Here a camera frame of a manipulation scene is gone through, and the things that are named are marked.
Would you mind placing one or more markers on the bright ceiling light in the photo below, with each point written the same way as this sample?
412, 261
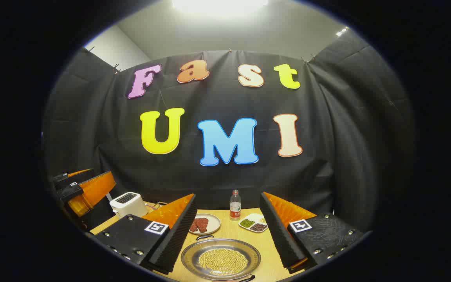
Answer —
219, 4

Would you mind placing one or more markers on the pile of soybeans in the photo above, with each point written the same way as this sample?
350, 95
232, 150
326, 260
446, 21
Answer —
222, 261

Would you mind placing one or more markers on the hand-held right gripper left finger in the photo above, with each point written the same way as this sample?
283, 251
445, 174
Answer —
178, 235

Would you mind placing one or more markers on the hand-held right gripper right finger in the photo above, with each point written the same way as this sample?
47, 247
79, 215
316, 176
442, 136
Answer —
278, 231

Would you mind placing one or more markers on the white divided dish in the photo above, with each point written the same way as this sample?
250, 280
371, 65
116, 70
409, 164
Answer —
255, 216

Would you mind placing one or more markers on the stainless steel pot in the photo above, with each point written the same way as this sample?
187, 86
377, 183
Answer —
194, 254

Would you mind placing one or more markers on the white toaster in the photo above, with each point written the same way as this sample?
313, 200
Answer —
127, 205

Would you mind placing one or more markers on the round white plate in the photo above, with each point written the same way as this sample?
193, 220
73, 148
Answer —
213, 222

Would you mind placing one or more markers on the small ceiling light panel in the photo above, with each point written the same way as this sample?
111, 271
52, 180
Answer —
341, 31

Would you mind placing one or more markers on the dark red beans pile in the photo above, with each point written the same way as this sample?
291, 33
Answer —
258, 227

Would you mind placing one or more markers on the green mung beans pile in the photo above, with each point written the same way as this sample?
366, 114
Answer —
247, 223

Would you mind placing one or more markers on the clear plastic water bottle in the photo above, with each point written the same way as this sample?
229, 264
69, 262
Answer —
235, 207

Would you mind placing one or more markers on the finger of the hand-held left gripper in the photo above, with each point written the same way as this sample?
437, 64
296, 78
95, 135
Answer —
92, 190
65, 180

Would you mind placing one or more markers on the brown meat patty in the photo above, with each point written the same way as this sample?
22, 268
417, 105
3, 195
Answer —
193, 226
202, 224

